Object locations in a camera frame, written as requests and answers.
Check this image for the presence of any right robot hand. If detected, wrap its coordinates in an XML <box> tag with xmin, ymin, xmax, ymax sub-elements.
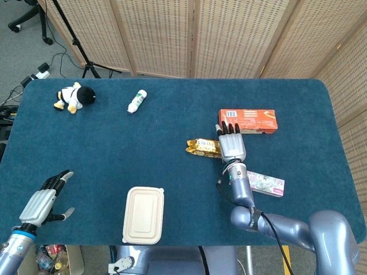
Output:
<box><xmin>214</xmin><ymin>120</ymin><xmax>247</xmax><ymax>163</ymax></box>

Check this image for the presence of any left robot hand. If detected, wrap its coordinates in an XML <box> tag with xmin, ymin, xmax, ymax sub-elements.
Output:
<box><xmin>19</xmin><ymin>169</ymin><xmax>75</xmax><ymax>229</ymax></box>

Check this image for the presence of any gold foil biscuit packet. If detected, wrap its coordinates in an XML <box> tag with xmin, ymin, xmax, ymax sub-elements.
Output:
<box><xmin>185</xmin><ymin>138</ymin><xmax>223</xmax><ymax>159</ymax></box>

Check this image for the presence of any orange cardboard box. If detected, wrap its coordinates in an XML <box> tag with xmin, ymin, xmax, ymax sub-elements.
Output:
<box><xmin>218</xmin><ymin>108</ymin><xmax>279</xmax><ymax>135</ymax></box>

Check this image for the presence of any floral print box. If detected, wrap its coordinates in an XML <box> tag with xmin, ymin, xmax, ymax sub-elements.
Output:
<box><xmin>246</xmin><ymin>171</ymin><xmax>286</xmax><ymax>198</ymax></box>

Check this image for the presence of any cardboard bin with bottles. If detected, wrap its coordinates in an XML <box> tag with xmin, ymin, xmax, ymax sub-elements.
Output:
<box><xmin>14</xmin><ymin>243</ymin><xmax>85</xmax><ymax>275</ymax></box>

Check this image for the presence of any blue carpet table mat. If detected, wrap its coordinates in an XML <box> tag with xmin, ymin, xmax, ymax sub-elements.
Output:
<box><xmin>0</xmin><ymin>77</ymin><xmax>367</xmax><ymax>247</ymax></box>

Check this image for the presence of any white bottle with green label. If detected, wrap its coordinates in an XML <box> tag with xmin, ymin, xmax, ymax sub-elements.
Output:
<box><xmin>127</xmin><ymin>89</ymin><xmax>147</xmax><ymax>115</ymax></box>

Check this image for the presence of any beige lidded food container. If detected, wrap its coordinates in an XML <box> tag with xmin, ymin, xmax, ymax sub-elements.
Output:
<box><xmin>122</xmin><ymin>186</ymin><xmax>165</xmax><ymax>245</ymax></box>

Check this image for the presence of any woven wooden folding screen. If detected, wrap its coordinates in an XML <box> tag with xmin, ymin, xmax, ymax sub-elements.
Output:
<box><xmin>37</xmin><ymin>0</ymin><xmax>367</xmax><ymax>275</ymax></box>

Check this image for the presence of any black and white plush toy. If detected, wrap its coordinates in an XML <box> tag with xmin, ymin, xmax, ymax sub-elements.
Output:
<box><xmin>53</xmin><ymin>82</ymin><xmax>97</xmax><ymax>115</ymax></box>

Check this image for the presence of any metal table leg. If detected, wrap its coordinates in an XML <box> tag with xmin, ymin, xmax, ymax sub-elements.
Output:
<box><xmin>245</xmin><ymin>245</ymin><xmax>253</xmax><ymax>275</ymax></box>

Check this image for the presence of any grey robot torso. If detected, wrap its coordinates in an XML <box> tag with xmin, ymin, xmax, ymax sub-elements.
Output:
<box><xmin>108</xmin><ymin>245</ymin><xmax>239</xmax><ymax>275</ymax></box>

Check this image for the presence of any black tripod stand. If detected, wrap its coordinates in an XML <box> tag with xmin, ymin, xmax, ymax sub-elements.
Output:
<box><xmin>51</xmin><ymin>0</ymin><xmax>123</xmax><ymax>80</ymax></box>

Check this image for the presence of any black office chair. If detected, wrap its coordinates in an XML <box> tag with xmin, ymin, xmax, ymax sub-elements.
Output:
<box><xmin>7</xmin><ymin>0</ymin><xmax>54</xmax><ymax>46</ymax></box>

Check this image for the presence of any black equipment with cables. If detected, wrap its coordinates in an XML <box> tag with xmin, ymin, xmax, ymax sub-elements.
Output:
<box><xmin>0</xmin><ymin>85</ymin><xmax>24</xmax><ymax>161</ymax></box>

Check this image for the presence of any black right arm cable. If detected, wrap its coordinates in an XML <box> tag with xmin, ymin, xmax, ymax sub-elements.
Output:
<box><xmin>215</xmin><ymin>171</ymin><xmax>295</xmax><ymax>275</ymax></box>

